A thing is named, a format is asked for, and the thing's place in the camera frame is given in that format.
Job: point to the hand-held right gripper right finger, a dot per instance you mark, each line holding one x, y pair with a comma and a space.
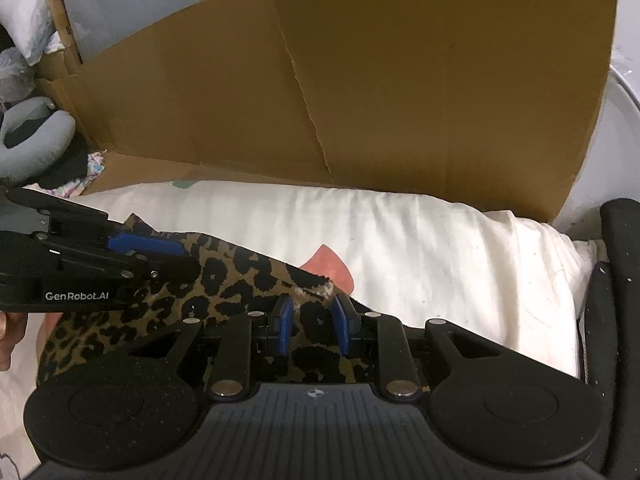
342, 327

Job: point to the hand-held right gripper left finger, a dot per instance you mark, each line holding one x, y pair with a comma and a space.
284, 325

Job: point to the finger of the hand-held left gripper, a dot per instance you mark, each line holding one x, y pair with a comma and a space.
145, 245

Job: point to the leopard print pants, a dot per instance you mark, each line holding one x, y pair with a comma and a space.
225, 280

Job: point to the person's left hand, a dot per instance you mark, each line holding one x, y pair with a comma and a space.
20, 340

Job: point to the floral cloth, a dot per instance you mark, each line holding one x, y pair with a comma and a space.
95, 165

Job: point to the black cloth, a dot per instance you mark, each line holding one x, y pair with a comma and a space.
70, 165

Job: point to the cream printed blanket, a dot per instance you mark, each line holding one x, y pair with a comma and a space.
425, 240

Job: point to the grey neck pillow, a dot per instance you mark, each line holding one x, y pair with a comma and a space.
50, 145

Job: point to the clear plastic bag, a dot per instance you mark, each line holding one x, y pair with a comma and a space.
15, 75

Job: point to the small cardboard box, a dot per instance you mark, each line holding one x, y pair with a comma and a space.
60, 60

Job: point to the grey suitcase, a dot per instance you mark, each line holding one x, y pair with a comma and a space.
150, 0

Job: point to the long folded cardboard sheet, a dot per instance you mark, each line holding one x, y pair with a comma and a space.
400, 85

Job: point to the white pillow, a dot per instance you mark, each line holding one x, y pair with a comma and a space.
25, 15

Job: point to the folded black garment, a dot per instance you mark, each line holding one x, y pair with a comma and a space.
620, 285

